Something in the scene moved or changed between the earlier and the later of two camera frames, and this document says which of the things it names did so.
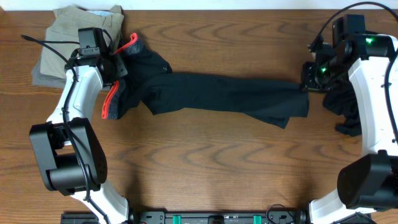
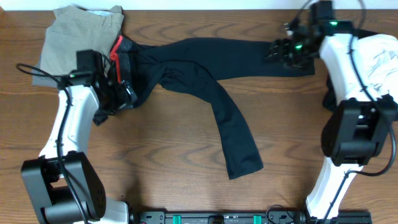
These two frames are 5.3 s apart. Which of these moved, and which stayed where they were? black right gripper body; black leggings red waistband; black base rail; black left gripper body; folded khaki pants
Moved: black left gripper body; black leggings red waistband; black right gripper body
Stayed: folded khaki pants; black base rail
